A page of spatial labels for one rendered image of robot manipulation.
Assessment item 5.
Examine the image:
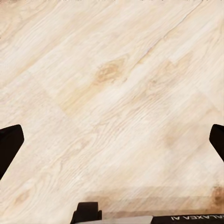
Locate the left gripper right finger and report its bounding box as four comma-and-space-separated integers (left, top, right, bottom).
209, 124, 224, 162

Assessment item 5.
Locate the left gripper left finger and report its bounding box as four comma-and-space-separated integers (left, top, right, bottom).
0, 124, 24, 180

